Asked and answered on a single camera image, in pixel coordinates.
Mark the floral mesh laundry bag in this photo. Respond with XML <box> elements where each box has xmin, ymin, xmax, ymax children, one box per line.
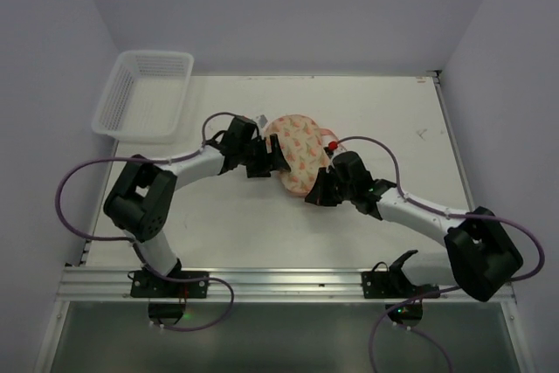
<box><xmin>264</xmin><ymin>114</ymin><xmax>338</xmax><ymax>197</ymax></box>

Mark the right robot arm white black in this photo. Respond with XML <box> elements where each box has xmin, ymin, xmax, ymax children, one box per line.
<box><xmin>305</xmin><ymin>152</ymin><xmax>523</xmax><ymax>301</ymax></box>

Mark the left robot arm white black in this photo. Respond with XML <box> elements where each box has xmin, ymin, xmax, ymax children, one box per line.
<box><xmin>103</xmin><ymin>115</ymin><xmax>291</xmax><ymax>282</ymax></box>

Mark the white plastic mesh basket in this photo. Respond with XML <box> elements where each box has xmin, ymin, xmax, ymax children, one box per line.
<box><xmin>91</xmin><ymin>50</ymin><xmax>195</xmax><ymax>144</ymax></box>

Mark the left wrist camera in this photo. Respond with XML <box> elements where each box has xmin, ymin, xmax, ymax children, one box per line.
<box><xmin>255</xmin><ymin>114</ymin><xmax>268</xmax><ymax>129</ymax></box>

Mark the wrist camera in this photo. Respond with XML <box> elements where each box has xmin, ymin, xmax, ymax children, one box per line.
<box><xmin>324</xmin><ymin>141</ymin><xmax>343</xmax><ymax>161</ymax></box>
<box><xmin>255</xmin><ymin>114</ymin><xmax>268</xmax><ymax>129</ymax></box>

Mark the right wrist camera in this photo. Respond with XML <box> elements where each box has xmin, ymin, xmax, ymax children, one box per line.
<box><xmin>324</xmin><ymin>141</ymin><xmax>343</xmax><ymax>161</ymax></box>

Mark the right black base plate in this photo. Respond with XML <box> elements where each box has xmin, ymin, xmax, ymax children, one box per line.
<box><xmin>361</xmin><ymin>263</ymin><xmax>440</xmax><ymax>299</ymax></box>

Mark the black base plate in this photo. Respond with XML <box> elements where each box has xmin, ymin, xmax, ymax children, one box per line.
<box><xmin>361</xmin><ymin>263</ymin><xmax>440</xmax><ymax>299</ymax></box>
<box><xmin>128</xmin><ymin>269</ymin><xmax>209</xmax><ymax>299</ymax></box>

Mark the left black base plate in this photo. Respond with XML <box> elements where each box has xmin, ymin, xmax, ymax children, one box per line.
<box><xmin>128</xmin><ymin>269</ymin><xmax>209</xmax><ymax>299</ymax></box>

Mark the aluminium mounting rail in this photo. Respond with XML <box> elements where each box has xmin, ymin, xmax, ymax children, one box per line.
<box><xmin>56</xmin><ymin>268</ymin><xmax>516</xmax><ymax>302</ymax></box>

